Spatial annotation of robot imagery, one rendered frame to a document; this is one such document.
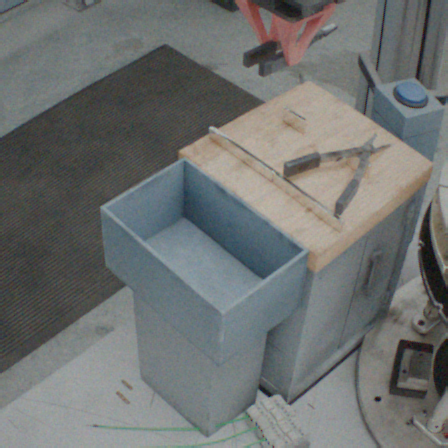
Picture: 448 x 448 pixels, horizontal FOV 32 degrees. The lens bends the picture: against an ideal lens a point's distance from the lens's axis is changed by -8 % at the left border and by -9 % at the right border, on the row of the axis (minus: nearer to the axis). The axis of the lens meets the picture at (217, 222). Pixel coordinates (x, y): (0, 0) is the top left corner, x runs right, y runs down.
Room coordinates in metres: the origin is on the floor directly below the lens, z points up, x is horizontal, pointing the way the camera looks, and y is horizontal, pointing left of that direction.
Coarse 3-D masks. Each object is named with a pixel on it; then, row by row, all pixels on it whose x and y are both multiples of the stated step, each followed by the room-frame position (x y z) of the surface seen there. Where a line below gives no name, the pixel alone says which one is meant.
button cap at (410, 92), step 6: (402, 84) 0.82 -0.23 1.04; (408, 84) 0.82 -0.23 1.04; (414, 84) 0.82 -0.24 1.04; (402, 90) 0.80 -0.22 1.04; (408, 90) 0.80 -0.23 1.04; (414, 90) 0.81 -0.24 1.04; (420, 90) 0.81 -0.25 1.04; (402, 96) 0.79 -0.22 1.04; (408, 96) 0.79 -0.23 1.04; (414, 96) 0.79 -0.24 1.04; (420, 96) 0.80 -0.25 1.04; (408, 102) 0.79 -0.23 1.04; (414, 102) 0.79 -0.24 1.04; (420, 102) 0.79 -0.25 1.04
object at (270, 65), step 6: (276, 54) 0.63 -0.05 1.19; (282, 54) 0.63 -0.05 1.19; (264, 60) 0.62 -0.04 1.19; (270, 60) 0.62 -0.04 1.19; (276, 60) 0.62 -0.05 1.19; (282, 60) 0.63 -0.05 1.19; (258, 66) 0.62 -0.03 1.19; (264, 66) 0.61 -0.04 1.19; (270, 66) 0.62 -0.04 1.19; (276, 66) 0.62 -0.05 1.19; (282, 66) 0.63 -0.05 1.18; (264, 72) 0.61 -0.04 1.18; (270, 72) 0.62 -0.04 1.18
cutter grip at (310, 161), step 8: (312, 152) 0.61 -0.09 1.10; (288, 160) 0.59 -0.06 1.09; (296, 160) 0.59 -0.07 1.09; (304, 160) 0.60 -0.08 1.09; (312, 160) 0.60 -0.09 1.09; (320, 160) 0.60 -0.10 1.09; (288, 168) 0.59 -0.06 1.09; (296, 168) 0.59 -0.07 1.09; (304, 168) 0.59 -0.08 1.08; (312, 168) 0.60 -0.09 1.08; (288, 176) 0.59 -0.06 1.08
